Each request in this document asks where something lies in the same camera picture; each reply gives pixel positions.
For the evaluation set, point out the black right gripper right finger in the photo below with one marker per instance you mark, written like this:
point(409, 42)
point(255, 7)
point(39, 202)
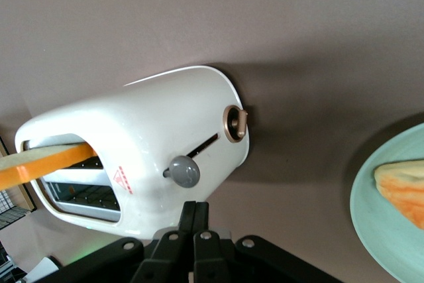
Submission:
point(212, 253)

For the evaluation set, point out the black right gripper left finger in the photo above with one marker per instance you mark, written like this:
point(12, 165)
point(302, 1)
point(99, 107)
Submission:
point(172, 250)

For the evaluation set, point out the white two-slot toaster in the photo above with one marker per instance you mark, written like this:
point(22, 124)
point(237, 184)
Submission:
point(149, 114)

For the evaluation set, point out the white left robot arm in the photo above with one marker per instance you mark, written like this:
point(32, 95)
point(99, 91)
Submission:
point(41, 271)

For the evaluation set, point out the toast slice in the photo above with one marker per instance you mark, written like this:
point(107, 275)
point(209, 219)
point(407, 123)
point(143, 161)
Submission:
point(39, 167)

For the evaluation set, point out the pale green round plate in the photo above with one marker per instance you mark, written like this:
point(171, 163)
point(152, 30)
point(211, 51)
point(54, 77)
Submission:
point(367, 197)

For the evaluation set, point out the triangular orange pastry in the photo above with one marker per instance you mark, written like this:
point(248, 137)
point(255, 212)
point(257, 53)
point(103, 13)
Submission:
point(404, 193)

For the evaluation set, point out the brown table mat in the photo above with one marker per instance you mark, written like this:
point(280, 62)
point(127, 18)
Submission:
point(99, 14)

